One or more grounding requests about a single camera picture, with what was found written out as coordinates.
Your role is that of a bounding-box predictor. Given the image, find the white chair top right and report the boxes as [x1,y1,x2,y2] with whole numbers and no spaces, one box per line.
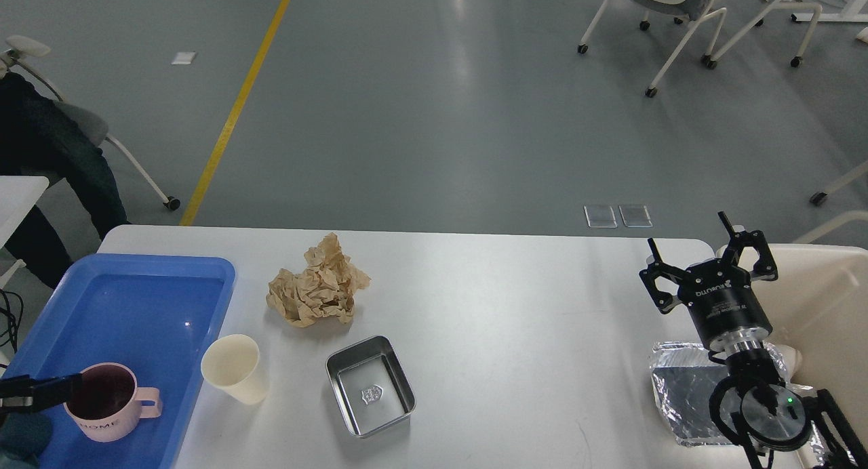
[576,0,728,98]

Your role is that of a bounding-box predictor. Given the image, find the grey office chair left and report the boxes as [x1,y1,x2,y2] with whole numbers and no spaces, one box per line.
[2,35,182,211]

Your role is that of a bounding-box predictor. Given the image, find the floor outlet plate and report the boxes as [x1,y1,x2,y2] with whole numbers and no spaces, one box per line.
[618,204,653,228]
[583,205,619,229]

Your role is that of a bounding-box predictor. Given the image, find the stainless steel rectangular tray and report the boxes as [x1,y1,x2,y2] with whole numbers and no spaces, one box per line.
[326,335,416,439]

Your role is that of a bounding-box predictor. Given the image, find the crumpled brown paper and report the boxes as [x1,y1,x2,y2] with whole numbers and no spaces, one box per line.
[264,233,371,328]

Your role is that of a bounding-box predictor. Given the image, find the person in beige sweater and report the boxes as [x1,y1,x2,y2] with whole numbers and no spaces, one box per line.
[1,73,128,289]

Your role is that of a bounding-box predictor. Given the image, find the white side table left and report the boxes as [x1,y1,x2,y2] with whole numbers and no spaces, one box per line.
[1,176,50,249]

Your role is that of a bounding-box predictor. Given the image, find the beige plastic bin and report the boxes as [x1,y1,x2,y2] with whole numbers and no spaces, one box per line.
[716,244,868,469]

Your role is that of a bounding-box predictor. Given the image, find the floor outlet plate left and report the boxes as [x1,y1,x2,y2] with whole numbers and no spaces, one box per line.
[583,205,619,229]

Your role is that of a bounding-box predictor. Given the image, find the black cables at left edge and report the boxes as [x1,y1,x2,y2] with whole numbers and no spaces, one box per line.
[0,289,25,368]

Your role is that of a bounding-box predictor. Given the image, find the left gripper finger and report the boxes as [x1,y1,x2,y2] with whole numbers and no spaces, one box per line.
[1,373,83,413]

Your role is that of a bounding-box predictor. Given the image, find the cream paper cup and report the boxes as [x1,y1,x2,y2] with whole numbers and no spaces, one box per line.
[199,333,269,405]

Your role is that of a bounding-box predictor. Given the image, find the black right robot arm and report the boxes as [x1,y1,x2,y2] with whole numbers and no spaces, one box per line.
[639,212,866,468]

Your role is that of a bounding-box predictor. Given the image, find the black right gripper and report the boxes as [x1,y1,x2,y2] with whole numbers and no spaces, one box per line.
[638,211,779,351]

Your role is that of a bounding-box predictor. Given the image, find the pink mug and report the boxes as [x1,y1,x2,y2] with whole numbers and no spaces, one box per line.
[63,362,163,443]

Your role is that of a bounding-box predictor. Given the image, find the white chair leg right edge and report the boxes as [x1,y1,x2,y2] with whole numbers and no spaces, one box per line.
[808,161,868,207]

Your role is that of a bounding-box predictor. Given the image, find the blue plastic tray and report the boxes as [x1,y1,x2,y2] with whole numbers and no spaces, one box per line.
[6,253,235,468]

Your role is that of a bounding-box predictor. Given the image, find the floor outlet plate right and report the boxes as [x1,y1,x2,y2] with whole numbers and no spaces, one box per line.
[618,204,653,228]

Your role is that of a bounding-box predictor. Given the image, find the aluminium foil tray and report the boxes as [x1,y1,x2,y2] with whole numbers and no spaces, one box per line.
[649,342,808,447]

